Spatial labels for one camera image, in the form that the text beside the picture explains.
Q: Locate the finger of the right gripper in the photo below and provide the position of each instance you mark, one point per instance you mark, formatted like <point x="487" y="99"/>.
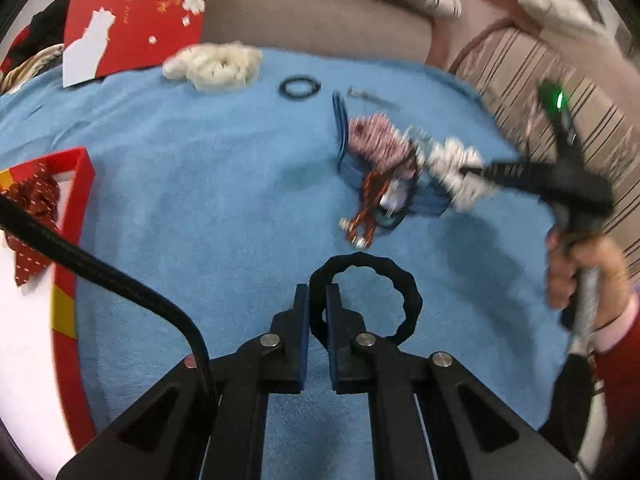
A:
<point x="527" y="177"/>

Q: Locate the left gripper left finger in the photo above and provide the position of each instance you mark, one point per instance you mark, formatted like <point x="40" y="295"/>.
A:
<point x="177" y="431"/>

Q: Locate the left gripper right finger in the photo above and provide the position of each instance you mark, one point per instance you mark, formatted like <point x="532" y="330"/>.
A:
<point x="431" y="418"/>

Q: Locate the white black-dotted scrunchie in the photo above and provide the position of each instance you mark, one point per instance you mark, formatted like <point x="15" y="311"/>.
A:
<point x="445" y="161"/>

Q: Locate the red plaid scrunchie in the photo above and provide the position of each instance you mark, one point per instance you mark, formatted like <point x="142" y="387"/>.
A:
<point x="378" y="141"/>

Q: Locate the red white-dotted scrunchie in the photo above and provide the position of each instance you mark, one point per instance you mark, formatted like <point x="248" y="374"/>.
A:
<point x="37" y="195"/>

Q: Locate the black elastic with gold clasp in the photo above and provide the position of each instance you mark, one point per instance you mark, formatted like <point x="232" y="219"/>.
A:
<point x="406" y="193"/>

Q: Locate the right hand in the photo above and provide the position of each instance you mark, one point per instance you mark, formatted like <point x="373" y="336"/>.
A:
<point x="563" y="263"/>

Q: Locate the red tray box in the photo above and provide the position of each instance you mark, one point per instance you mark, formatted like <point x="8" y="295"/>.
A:
<point x="74" y="172"/>

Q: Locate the blue table cloth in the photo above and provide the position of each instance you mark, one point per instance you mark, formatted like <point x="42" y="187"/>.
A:
<point x="224" y="202"/>

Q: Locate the silver hair clip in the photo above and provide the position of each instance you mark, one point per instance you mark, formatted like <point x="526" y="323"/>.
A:
<point x="371" y="98"/>

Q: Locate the cream dotted scrunchie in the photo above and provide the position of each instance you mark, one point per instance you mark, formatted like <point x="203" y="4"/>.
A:
<point x="213" y="67"/>

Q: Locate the red box lid with cat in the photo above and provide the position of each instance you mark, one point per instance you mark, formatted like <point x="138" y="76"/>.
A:
<point x="105" y="37"/>

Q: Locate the pile of dark clothes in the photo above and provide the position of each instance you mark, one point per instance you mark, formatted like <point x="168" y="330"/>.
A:
<point x="36" y="49"/>

